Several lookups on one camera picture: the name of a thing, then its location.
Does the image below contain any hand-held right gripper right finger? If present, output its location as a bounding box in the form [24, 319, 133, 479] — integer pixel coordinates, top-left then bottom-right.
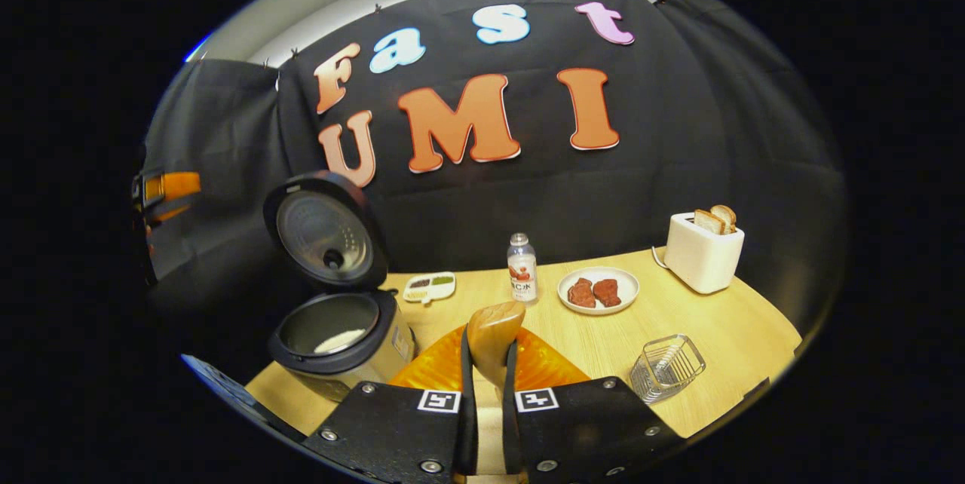
[502, 328, 688, 483]

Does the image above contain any clear drink bottle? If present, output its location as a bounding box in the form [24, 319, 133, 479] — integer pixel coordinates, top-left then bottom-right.
[507, 233, 539, 305]

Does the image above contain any white round plate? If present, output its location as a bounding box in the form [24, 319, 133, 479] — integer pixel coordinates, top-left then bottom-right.
[557, 266, 642, 317]

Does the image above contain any white divided condiment dish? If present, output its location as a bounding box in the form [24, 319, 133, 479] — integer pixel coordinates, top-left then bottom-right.
[403, 271, 458, 306]

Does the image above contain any black rice cooker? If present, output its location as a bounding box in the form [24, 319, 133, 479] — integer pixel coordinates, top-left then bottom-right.
[262, 170, 418, 403]

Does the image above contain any blue object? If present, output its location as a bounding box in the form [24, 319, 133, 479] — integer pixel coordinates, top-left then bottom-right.
[181, 354, 306, 441]

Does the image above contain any black backdrop cloth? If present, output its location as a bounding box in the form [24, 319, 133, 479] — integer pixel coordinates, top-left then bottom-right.
[139, 0, 851, 345]

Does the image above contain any white rice layer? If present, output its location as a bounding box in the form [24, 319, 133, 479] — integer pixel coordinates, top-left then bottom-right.
[312, 328, 367, 355]

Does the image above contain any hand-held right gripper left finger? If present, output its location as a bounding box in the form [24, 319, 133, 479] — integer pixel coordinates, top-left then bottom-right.
[302, 324, 480, 483]

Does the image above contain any wooden spoon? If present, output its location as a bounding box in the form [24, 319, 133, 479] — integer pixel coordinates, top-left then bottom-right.
[466, 301, 528, 424]

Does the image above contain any white toaster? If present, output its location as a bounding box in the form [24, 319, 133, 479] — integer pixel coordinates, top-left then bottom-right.
[663, 212, 746, 296]

